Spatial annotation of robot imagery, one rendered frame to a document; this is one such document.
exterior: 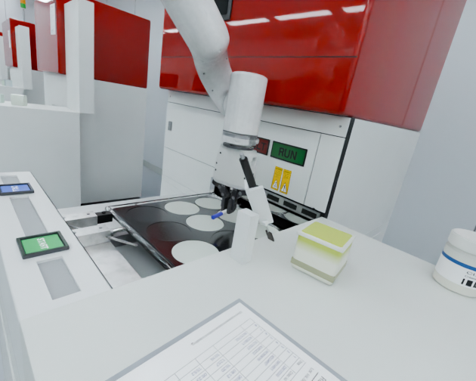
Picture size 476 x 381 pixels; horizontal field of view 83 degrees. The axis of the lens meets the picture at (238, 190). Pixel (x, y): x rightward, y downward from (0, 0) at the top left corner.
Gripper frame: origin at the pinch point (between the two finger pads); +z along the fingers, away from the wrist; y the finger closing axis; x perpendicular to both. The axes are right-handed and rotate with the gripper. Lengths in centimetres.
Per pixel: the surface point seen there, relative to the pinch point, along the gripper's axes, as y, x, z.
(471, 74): -61, -155, -63
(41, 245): 8.7, 39.6, -0.4
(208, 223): 3.7, 2.4, 6.0
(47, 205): 22.8, 31.5, 0.0
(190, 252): -1.9, 16.8, 6.0
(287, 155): -7.5, -15.9, -13.5
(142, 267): 9.3, 19.0, 14.0
